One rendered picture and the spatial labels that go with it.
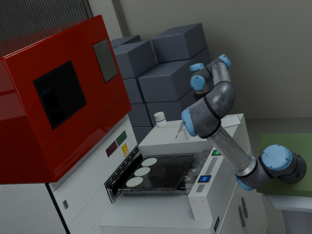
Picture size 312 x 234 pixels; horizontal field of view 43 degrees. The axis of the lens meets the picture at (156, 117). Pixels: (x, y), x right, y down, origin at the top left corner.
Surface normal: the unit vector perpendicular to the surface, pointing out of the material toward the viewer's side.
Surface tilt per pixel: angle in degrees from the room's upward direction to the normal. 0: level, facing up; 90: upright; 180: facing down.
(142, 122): 90
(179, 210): 0
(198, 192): 0
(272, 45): 90
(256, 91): 90
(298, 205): 0
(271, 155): 41
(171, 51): 90
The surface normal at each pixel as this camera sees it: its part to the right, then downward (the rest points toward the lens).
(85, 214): 0.89, -0.10
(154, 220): -0.28, -0.90
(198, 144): -0.37, 0.43
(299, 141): -0.56, -0.33
